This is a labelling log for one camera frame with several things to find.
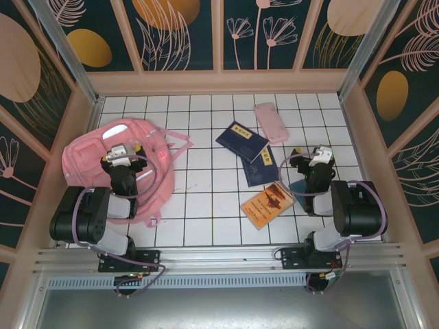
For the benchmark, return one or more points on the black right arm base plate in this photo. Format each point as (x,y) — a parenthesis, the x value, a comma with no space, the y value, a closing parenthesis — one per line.
(291,258)

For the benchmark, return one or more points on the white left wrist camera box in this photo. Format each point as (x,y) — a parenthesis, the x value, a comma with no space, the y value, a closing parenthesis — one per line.
(118,153)

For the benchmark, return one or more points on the pink backpack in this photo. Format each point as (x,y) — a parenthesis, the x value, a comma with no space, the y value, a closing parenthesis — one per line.
(85,161)

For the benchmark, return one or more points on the orange paperback book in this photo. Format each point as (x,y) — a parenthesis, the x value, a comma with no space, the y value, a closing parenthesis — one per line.
(265,205)

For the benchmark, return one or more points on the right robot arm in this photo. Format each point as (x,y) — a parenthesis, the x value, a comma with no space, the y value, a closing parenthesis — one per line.
(324,240)

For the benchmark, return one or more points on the small teal notebook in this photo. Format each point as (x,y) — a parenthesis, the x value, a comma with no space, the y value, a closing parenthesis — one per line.
(296,188)

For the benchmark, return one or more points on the grey metal sheet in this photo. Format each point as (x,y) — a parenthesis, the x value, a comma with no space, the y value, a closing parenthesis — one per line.
(219,308)

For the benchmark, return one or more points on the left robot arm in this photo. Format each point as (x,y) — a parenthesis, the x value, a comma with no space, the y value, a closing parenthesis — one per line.
(116,245)

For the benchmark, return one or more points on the aluminium mounting rail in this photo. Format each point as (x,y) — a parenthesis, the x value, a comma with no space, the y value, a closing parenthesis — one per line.
(219,257)

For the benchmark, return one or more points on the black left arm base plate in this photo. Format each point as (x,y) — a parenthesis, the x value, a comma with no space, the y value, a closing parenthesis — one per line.
(151,260)

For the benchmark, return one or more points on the dark blue book yellow label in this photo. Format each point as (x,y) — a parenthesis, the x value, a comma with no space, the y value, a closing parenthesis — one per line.
(259,173)
(240,140)

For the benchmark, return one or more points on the pink pencil case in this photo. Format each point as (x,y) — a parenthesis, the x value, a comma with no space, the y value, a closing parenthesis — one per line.
(271,123)

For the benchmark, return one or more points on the aluminium side rail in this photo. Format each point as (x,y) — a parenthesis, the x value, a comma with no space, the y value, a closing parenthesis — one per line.
(356,137)

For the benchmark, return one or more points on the aluminium corner post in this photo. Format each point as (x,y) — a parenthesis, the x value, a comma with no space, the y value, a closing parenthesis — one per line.
(68,51)
(369,51)

